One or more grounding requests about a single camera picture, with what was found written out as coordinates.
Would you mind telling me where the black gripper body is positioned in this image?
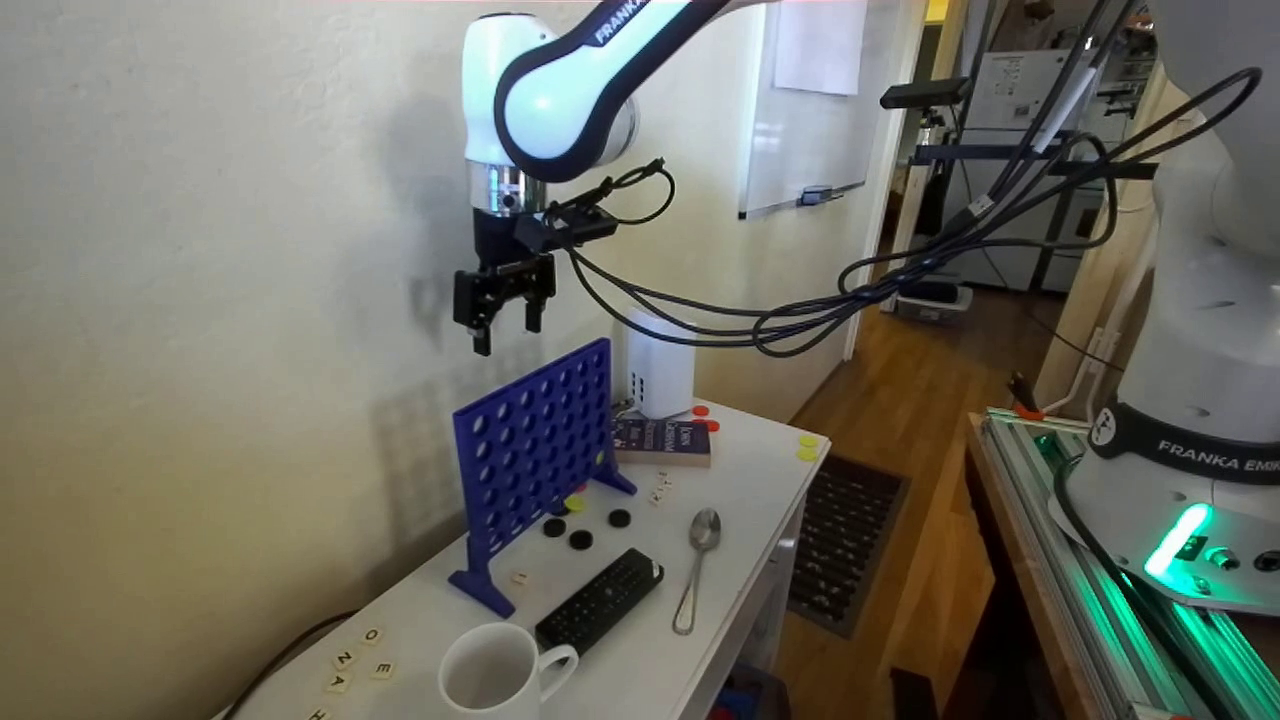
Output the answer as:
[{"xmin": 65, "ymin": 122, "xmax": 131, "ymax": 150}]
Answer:
[{"xmin": 450, "ymin": 204, "xmax": 617, "ymax": 328}]

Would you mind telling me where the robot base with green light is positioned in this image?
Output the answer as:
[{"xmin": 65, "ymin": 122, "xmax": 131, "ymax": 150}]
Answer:
[{"xmin": 1055, "ymin": 0, "xmax": 1280, "ymax": 615}]

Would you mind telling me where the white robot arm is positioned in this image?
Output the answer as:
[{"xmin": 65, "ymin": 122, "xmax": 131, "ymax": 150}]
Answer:
[{"xmin": 450, "ymin": 0, "xmax": 748, "ymax": 355}]

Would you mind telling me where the blue connect four grid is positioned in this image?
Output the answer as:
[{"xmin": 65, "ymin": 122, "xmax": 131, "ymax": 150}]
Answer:
[{"xmin": 446, "ymin": 336, "xmax": 635, "ymax": 619}]

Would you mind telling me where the white square bin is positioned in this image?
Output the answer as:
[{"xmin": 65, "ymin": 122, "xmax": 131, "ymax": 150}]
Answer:
[{"xmin": 618, "ymin": 310, "xmax": 696, "ymax": 416}]

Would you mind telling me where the blue paperback book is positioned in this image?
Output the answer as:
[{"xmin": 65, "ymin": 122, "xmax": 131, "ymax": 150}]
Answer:
[{"xmin": 617, "ymin": 419, "xmax": 711, "ymax": 463}]

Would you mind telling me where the black game disc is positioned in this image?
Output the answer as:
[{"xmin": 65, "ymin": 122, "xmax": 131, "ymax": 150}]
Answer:
[
  {"xmin": 540, "ymin": 517, "xmax": 567, "ymax": 541},
  {"xmin": 567, "ymin": 526, "xmax": 590, "ymax": 551},
  {"xmin": 606, "ymin": 509, "xmax": 631, "ymax": 526}
]

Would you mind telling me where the metal spoon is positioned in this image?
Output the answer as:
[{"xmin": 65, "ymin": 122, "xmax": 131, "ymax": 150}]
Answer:
[{"xmin": 670, "ymin": 509, "xmax": 725, "ymax": 637}]

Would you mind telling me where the black remote control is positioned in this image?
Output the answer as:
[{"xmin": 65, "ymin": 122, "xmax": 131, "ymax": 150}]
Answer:
[{"xmin": 537, "ymin": 547, "xmax": 664, "ymax": 650}]

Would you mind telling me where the white side table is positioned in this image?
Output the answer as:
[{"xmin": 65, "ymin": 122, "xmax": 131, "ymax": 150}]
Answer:
[{"xmin": 217, "ymin": 402, "xmax": 833, "ymax": 720}]

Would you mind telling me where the yellow game disc upper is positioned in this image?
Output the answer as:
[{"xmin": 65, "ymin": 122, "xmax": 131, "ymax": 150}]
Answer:
[{"xmin": 797, "ymin": 434, "xmax": 824, "ymax": 463}]

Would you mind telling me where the white ceramic mug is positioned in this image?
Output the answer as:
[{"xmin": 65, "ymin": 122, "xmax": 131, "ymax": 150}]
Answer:
[{"xmin": 436, "ymin": 624, "xmax": 581, "ymax": 720}]

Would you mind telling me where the black floor vent grille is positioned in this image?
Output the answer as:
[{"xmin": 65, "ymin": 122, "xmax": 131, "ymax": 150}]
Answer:
[{"xmin": 786, "ymin": 455, "xmax": 905, "ymax": 637}]

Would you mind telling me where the white whiteboard on wall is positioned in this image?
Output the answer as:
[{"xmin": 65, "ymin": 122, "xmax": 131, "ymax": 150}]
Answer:
[{"xmin": 734, "ymin": 0, "xmax": 928, "ymax": 220}]

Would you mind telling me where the black cable bundle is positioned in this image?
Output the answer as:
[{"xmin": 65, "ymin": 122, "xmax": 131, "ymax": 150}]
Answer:
[{"xmin": 562, "ymin": 64, "xmax": 1265, "ymax": 360}]

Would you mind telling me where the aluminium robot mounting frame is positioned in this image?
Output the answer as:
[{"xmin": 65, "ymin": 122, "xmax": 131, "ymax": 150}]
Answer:
[{"xmin": 968, "ymin": 411, "xmax": 1280, "ymax": 720}]

